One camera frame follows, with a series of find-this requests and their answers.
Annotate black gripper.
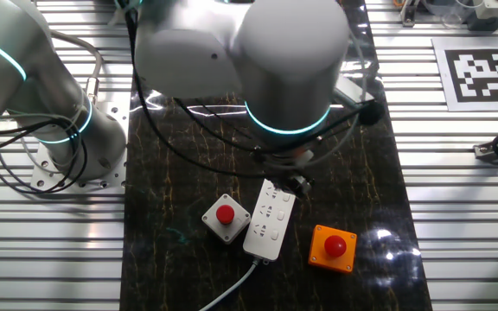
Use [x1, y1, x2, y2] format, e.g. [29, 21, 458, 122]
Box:
[274, 167, 316, 198]

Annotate white four-socket power strip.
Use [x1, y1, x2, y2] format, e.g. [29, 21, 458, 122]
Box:
[242, 178, 297, 263]

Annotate grey box red button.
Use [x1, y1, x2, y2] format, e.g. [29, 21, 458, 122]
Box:
[201, 193, 252, 246]

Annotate orange box red button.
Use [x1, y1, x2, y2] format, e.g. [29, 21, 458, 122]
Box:
[308, 224, 358, 274]

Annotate black marble pattern mat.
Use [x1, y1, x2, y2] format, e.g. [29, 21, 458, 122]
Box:
[118, 0, 434, 311]

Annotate black white marker sheet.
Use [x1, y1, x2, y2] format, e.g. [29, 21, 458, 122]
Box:
[431, 37, 498, 112]

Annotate clear plastic container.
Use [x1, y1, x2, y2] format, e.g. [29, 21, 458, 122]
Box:
[421, 0, 469, 29]

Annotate white box device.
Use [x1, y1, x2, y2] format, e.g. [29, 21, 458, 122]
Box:
[467, 0, 498, 32]

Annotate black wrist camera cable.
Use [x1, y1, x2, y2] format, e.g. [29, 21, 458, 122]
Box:
[118, 0, 386, 181]

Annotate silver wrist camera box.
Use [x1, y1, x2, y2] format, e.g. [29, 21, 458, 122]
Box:
[333, 75, 378, 107]

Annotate grey power strip cable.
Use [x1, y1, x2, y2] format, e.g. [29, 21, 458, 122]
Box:
[198, 257, 261, 311]

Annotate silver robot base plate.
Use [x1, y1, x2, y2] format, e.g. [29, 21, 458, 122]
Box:
[30, 101, 130, 194]

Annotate small metal bracket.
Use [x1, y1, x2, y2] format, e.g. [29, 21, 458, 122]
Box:
[399, 0, 421, 28]

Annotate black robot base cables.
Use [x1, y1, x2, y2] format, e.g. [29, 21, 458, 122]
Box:
[0, 115, 90, 195]

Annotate thick grey robot hose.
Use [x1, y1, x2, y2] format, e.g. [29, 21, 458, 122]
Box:
[48, 29, 104, 105]

